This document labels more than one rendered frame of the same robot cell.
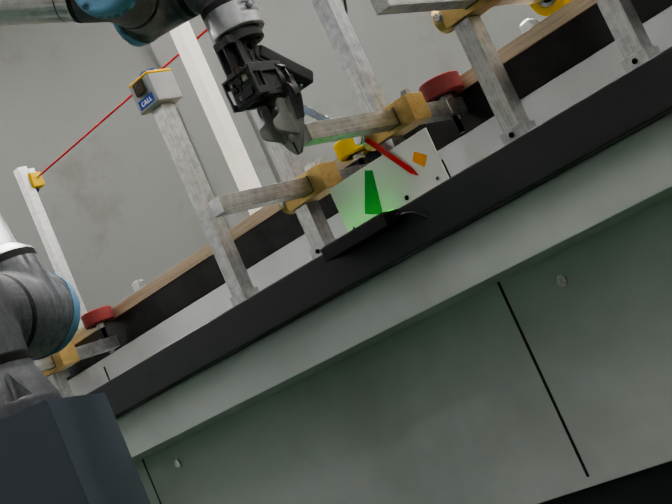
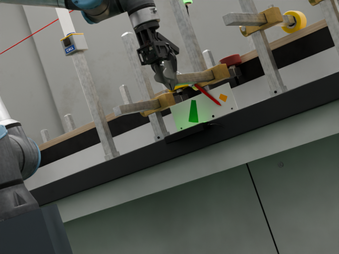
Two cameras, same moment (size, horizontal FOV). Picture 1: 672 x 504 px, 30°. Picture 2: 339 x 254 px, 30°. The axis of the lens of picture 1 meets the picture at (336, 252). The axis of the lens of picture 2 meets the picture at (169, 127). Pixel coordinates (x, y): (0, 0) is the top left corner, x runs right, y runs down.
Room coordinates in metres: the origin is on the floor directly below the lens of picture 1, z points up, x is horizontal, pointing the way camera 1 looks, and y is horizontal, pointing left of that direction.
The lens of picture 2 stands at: (0.04, 0.30, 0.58)
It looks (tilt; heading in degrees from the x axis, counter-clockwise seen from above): 4 degrees up; 352
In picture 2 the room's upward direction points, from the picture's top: 19 degrees counter-clockwise
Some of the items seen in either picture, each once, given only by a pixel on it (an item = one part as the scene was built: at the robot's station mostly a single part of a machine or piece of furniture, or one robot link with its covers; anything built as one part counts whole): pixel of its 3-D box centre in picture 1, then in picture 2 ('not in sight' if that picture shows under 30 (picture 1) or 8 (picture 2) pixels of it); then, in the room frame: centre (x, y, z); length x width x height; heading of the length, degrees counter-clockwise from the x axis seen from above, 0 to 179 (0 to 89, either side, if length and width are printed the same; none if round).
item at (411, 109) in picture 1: (393, 122); (209, 77); (2.16, -0.19, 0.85); 0.14 x 0.06 x 0.05; 48
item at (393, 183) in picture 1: (386, 184); (202, 108); (2.18, -0.13, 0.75); 0.26 x 0.01 x 0.10; 48
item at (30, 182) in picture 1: (78, 295); not in sight; (4.72, 0.98, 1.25); 0.09 x 0.08 x 1.10; 48
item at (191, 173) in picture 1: (203, 203); (94, 105); (2.52, 0.21, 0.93); 0.05 x 0.05 x 0.45; 48
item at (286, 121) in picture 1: (286, 124); (168, 74); (1.92, -0.01, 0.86); 0.06 x 0.03 x 0.09; 138
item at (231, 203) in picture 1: (300, 189); (154, 105); (2.29, 0.01, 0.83); 0.44 x 0.03 x 0.04; 138
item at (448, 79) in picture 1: (449, 104); (233, 70); (2.27, -0.31, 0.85); 0.08 x 0.08 x 0.11
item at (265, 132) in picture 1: (274, 133); (160, 78); (1.94, 0.01, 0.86); 0.06 x 0.03 x 0.09; 138
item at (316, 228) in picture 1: (289, 166); (147, 92); (2.34, 0.02, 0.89); 0.04 x 0.04 x 0.48; 48
